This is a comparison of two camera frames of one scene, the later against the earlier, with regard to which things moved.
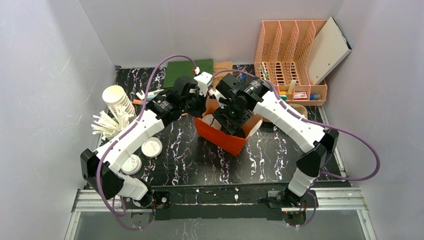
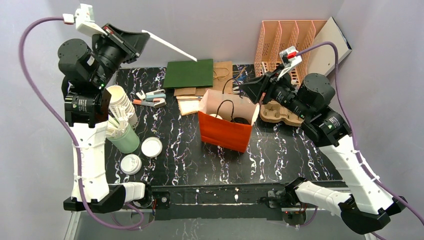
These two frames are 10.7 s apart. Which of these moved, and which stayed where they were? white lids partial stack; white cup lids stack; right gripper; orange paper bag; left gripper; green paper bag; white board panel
Moved: right gripper; orange paper bag; left gripper
Stayed: white cup lids stack; green paper bag; white board panel; white lids partial stack
